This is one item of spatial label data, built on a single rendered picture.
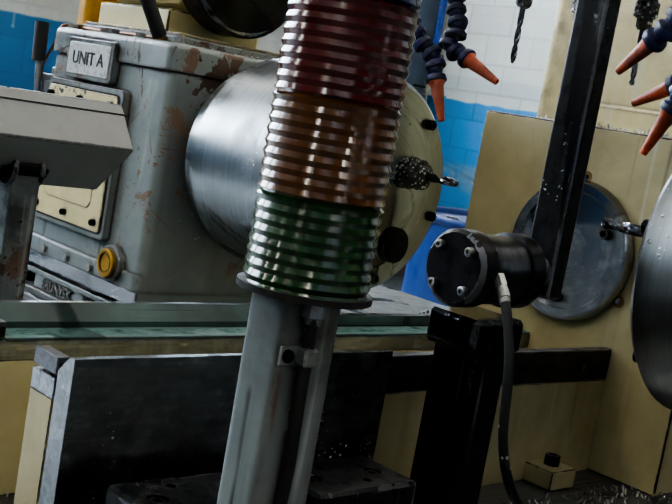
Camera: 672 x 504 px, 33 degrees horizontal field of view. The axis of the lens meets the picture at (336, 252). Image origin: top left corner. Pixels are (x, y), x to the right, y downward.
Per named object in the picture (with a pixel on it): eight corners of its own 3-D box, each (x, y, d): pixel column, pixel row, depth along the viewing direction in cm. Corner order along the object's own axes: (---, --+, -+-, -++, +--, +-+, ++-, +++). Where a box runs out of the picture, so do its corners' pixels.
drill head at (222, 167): (257, 241, 160) (287, 64, 157) (448, 303, 134) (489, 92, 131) (103, 231, 143) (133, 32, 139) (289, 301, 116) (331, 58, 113)
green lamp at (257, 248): (309, 279, 57) (325, 191, 56) (393, 308, 53) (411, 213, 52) (214, 276, 53) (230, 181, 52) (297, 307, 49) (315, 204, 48)
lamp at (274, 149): (325, 191, 56) (341, 101, 56) (411, 213, 52) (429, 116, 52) (230, 181, 52) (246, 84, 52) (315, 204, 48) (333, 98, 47)
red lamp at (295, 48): (341, 101, 56) (357, 10, 55) (429, 116, 52) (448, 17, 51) (246, 84, 52) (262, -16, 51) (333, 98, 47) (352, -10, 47)
